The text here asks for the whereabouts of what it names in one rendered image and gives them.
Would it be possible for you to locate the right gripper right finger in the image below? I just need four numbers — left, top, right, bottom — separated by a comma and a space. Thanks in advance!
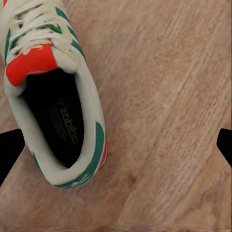
217, 129, 232, 167

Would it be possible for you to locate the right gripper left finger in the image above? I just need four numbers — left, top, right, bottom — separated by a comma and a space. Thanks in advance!
0, 129, 25, 186

